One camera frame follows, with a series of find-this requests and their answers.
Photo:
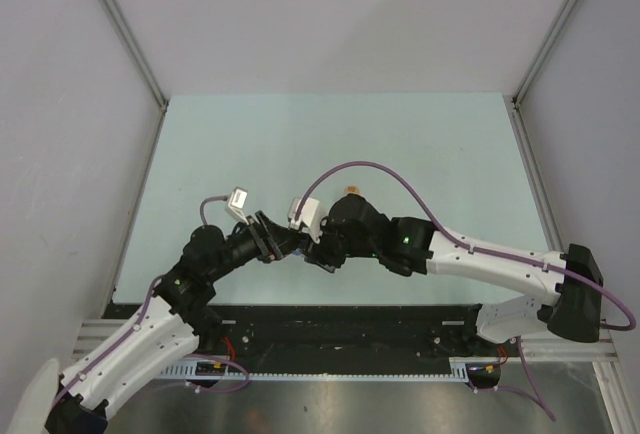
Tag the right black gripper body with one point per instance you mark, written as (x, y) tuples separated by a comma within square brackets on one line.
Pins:
[(339, 247)]

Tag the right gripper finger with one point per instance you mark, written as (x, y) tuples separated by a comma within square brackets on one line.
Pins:
[(310, 237), (317, 256)]

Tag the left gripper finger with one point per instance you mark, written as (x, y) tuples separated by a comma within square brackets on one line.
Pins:
[(277, 233), (279, 251)]

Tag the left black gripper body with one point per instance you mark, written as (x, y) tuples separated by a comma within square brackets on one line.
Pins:
[(248, 244)]

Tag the clear pill bottle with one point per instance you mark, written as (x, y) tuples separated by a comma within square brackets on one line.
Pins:
[(352, 190)]

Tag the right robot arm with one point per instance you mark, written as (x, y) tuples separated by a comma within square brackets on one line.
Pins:
[(560, 292)]

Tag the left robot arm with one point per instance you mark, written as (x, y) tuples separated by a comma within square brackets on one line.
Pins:
[(167, 326)]

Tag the aluminium front beam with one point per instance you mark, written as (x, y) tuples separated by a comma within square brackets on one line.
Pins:
[(538, 347)]

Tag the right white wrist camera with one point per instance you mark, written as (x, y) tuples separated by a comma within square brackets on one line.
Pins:
[(309, 217)]

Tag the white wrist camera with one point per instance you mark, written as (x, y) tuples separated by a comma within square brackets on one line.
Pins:
[(309, 217), (235, 205)]

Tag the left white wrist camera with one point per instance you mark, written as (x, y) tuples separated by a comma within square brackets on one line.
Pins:
[(235, 205)]

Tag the left aluminium frame post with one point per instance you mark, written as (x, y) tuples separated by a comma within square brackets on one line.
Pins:
[(132, 47)]

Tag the aluminium frame post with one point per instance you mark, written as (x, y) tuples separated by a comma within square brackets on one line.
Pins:
[(555, 31), (132, 47)]

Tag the right aluminium frame post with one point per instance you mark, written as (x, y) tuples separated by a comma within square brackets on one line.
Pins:
[(555, 31)]

